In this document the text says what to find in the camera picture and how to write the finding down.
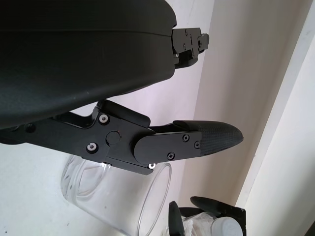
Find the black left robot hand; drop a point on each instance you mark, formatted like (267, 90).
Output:
(73, 61)

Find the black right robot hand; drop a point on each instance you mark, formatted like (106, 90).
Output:
(209, 205)

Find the clear water bottle white cap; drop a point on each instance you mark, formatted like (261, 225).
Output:
(226, 227)

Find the clear plastic cup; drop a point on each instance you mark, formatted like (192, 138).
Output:
(110, 201)

